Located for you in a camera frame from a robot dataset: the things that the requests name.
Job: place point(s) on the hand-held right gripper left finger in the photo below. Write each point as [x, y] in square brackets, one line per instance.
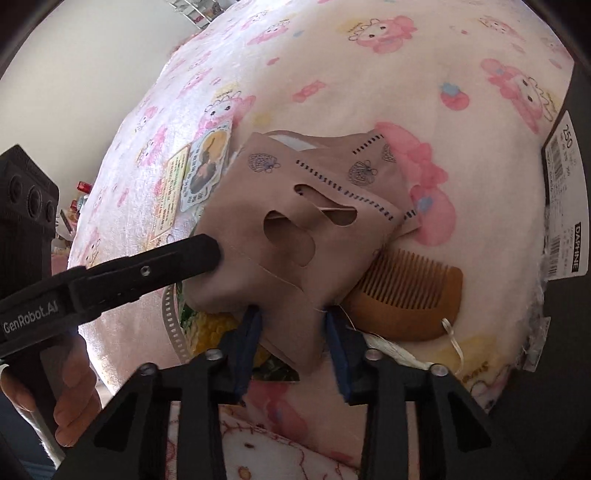
[244, 350]

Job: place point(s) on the die-cut figure sticker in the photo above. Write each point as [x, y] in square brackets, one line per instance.
[207, 161]

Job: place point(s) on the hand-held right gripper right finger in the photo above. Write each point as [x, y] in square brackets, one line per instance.
[339, 364]

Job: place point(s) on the beige face mask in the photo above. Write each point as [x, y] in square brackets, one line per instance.
[277, 258]

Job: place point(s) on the white cat print blanket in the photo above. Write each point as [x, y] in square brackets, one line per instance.
[258, 452]

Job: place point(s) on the wooden comb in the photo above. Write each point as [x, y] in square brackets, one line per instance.
[415, 314]

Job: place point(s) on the person's left hand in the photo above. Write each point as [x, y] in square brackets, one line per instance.
[78, 397]

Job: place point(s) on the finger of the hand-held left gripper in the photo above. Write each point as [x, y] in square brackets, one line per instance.
[161, 267]

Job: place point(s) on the dark cardboard shoe box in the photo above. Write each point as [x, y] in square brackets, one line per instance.
[561, 207]

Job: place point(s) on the yellow green printed card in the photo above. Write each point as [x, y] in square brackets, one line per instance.
[168, 189]

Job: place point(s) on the pink cartoon printed blanket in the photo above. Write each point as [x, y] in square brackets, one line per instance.
[369, 69]

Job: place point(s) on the green and yellow packet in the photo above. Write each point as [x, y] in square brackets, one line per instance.
[207, 327]

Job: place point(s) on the white perforated strip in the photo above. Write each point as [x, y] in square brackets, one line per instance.
[168, 323]

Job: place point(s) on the white ribbon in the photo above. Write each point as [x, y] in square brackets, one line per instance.
[455, 344]

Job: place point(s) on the bedside clutter of small items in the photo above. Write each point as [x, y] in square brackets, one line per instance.
[76, 207]

